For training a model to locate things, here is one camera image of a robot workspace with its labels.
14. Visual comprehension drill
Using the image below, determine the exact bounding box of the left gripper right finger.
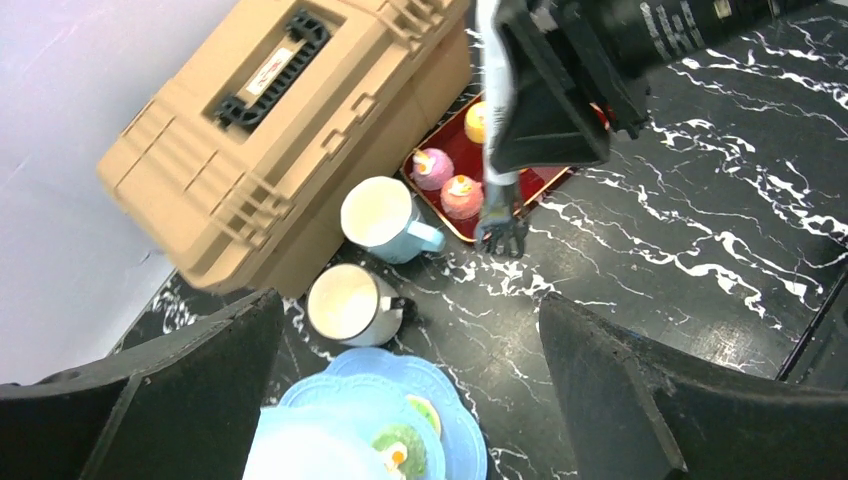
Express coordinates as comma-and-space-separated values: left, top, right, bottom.
539, 293, 847, 479

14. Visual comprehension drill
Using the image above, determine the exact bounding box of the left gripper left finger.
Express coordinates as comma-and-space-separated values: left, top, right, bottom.
1, 290, 284, 479

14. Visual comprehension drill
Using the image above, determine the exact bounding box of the pink round pastry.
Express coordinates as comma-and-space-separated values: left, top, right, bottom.
440, 175, 484, 220

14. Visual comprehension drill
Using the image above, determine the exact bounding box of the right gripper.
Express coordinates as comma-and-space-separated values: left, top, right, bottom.
495, 1, 649, 170

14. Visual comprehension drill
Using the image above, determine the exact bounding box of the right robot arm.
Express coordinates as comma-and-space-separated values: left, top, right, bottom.
481, 1, 805, 174

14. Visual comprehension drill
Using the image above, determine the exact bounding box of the green kiwi tart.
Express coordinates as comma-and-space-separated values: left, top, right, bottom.
371, 424, 428, 480

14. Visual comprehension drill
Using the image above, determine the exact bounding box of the green frosted donut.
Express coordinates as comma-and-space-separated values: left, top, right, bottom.
406, 394, 442, 436

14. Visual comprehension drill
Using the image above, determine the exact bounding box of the blue three-tier cake stand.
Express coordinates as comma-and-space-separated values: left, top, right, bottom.
243, 348, 488, 479

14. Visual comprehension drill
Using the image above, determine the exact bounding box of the orange pastry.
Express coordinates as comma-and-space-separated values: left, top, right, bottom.
464, 101, 486, 145

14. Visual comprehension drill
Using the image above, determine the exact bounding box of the tan plastic toolbox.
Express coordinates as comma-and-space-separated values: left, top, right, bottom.
97, 1, 471, 297

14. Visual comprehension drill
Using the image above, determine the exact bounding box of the light blue mug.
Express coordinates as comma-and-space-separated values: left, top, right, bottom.
340, 176, 446, 264

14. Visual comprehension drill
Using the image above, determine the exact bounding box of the red serving tray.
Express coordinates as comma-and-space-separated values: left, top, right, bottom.
400, 94, 573, 244

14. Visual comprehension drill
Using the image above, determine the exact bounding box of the pink cupcake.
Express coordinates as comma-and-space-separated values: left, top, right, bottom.
411, 148, 454, 191

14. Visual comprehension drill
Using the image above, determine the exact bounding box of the white mug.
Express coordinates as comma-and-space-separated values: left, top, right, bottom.
306, 263, 415, 347

